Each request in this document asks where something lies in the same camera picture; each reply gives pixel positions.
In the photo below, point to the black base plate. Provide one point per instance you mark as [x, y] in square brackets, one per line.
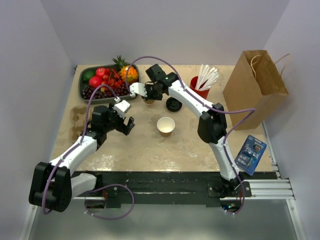
[165, 188]

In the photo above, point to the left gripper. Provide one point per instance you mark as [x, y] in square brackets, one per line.
[125, 129]

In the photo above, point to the cardboard cup carrier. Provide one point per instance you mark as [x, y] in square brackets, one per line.
[77, 118]

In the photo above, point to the dark grape bunch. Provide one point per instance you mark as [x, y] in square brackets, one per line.
[102, 93]

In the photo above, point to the grey fruit tray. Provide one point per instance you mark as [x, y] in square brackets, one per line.
[81, 84]

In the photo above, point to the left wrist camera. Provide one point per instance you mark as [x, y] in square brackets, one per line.
[122, 108]

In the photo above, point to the red cherries cluster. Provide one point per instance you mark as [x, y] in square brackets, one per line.
[112, 78]

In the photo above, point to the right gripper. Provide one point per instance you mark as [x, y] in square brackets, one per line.
[149, 97]

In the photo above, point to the blue razor package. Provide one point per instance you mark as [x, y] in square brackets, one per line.
[250, 154]

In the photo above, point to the aluminium frame rail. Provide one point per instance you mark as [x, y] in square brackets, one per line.
[268, 213]

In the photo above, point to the orange toy pineapple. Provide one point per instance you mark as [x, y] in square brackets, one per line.
[125, 72]

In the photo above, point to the green lime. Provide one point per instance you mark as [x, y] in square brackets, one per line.
[88, 75]

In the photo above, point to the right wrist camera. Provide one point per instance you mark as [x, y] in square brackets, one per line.
[137, 88]

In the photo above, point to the brown paper cup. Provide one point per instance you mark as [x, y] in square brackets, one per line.
[165, 126]
[148, 102]

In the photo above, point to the brown paper bag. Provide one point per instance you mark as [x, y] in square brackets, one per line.
[255, 82]

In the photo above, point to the black cup lid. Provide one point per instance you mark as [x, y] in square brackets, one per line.
[173, 105]

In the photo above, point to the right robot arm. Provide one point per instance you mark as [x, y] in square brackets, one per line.
[212, 123]

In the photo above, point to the red apple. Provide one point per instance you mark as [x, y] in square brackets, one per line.
[102, 71]
[95, 81]

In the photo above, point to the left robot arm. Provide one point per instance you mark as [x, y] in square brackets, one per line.
[53, 186]

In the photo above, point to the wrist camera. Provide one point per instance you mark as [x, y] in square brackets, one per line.
[137, 88]
[122, 108]

